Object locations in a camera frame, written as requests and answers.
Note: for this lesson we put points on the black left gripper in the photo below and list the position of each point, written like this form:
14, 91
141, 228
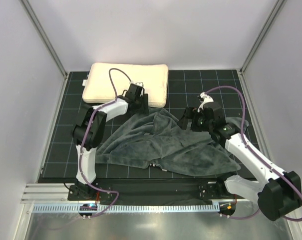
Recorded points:
143, 104

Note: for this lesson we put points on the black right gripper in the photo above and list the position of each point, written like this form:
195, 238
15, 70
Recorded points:
188, 117

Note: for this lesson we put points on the grey fleece zebra-lined pillowcase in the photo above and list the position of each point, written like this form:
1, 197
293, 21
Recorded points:
156, 139

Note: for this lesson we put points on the cream rectangular pillow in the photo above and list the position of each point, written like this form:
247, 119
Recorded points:
104, 78

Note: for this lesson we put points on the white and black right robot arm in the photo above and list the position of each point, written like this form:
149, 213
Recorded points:
276, 192

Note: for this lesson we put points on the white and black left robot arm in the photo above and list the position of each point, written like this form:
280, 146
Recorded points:
88, 133

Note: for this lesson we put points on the black gridded cutting mat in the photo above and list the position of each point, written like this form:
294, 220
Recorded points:
184, 86

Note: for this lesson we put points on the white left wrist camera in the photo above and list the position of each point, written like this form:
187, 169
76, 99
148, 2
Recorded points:
136, 84

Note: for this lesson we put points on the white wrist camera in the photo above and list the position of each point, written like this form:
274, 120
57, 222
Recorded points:
136, 84
204, 99

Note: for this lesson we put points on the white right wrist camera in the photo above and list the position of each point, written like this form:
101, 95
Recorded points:
204, 99

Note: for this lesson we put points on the aluminium front frame profile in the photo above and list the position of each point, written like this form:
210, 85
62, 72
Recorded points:
49, 192

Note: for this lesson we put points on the slotted grey cable duct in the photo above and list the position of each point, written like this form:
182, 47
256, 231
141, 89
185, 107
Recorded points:
85, 208

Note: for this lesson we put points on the right aluminium frame post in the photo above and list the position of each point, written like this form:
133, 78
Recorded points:
279, 4

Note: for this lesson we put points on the aluminium frame post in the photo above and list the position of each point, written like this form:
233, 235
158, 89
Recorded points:
43, 36
279, 4

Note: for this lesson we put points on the left aluminium frame post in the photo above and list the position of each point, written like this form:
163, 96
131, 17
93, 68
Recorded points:
43, 36

